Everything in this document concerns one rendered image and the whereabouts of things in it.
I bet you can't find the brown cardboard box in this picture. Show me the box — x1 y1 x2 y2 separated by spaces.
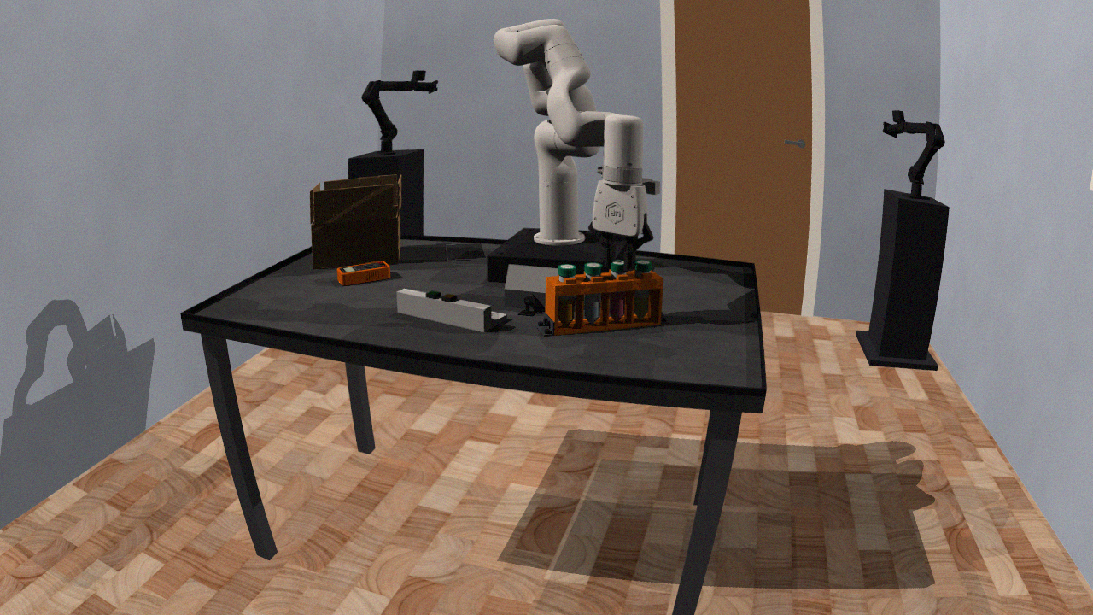
310 174 401 269

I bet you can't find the orange pocket multimeter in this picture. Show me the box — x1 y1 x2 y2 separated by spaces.
337 261 390 286

